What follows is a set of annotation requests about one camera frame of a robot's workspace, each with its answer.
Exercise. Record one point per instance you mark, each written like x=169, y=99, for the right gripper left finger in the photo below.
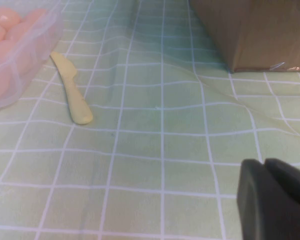
x=252, y=200

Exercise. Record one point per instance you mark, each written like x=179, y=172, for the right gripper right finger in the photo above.
x=290, y=205

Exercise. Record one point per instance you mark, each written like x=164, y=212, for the brown cardboard box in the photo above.
x=260, y=32

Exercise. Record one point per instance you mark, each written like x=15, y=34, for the clear plastic egg box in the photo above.
x=40, y=37

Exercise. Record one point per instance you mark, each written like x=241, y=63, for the green checked tablecloth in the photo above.
x=150, y=150

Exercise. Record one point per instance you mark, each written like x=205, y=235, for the yellow plastic knife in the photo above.
x=77, y=105

